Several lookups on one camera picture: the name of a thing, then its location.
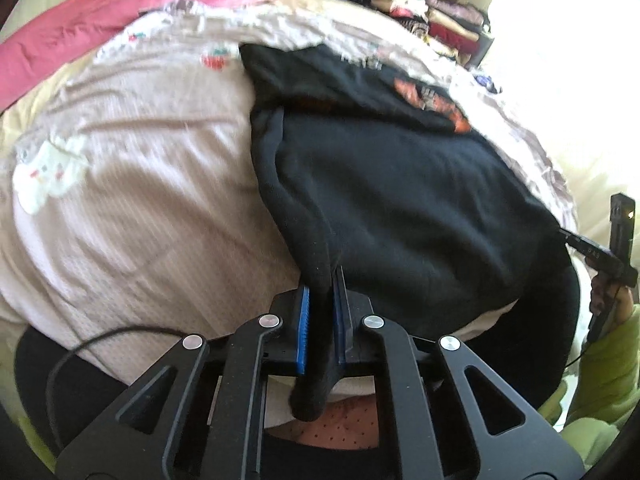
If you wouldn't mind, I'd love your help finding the green right sleeve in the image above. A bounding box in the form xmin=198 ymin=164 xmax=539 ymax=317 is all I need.
xmin=560 ymin=306 xmax=639 ymax=469

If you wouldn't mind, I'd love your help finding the black cable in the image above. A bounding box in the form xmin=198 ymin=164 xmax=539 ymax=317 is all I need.
xmin=44 ymin=325 xmax=189 ymax=453

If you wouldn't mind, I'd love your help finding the pink blanket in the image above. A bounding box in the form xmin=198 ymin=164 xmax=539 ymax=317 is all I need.
xmin=1 ymin=0 xmax=269 ymax=110

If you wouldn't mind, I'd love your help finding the right hand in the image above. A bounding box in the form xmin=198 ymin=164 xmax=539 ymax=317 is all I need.
xmin=589 ymin=271 xmax=634 ymax=334

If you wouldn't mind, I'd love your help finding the stack of folded clothes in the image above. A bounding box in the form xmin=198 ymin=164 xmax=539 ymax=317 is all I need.
xmin=370 ymin=0 xmax=494 ymax=70

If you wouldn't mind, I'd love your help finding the lilac strawberry print sheet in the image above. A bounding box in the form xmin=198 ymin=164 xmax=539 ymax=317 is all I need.
xmin=1 ymin=0 xmax=574 ymax=348

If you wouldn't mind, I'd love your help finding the cream bed sheet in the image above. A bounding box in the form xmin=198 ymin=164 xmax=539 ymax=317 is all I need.
xmin=1 ymin=49 xmax=98 ymax=156

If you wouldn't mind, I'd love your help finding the black garment with orange patches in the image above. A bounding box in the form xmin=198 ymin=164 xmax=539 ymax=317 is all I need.
xmin=240 ymin=44 xmax=579 ymax=406

